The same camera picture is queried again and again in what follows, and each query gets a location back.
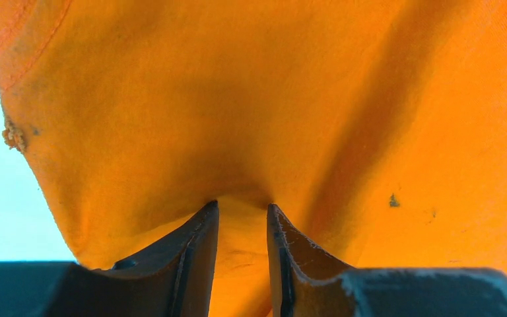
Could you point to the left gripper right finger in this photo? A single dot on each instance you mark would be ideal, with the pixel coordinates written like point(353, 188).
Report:
point(306, 280)

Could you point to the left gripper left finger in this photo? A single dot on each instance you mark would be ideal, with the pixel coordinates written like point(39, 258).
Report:
point(171, 277)

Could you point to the orange t-shirt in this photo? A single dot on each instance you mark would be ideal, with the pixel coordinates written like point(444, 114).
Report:
point(378, 127)

